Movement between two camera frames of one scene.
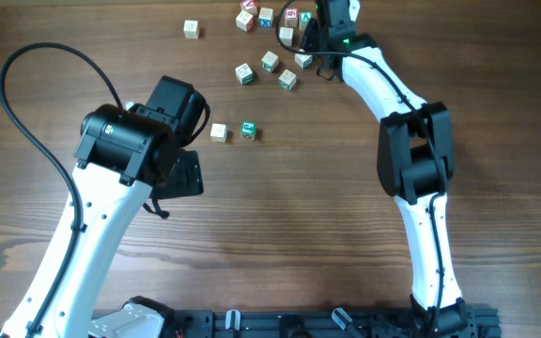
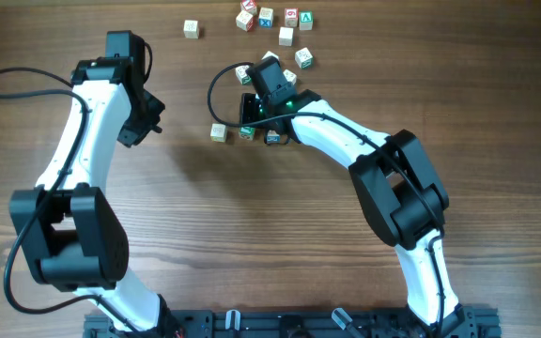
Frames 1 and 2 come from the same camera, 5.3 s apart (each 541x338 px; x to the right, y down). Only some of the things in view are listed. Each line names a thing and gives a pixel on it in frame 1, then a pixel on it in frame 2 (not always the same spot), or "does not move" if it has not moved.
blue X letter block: (266, 18) does not move
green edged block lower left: (244, 73) does not move
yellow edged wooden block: (218, 132) does not move
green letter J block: (248, 130) does not move
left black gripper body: (182, 175) → (140, 126)
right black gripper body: (312, 38) → (250, 112)
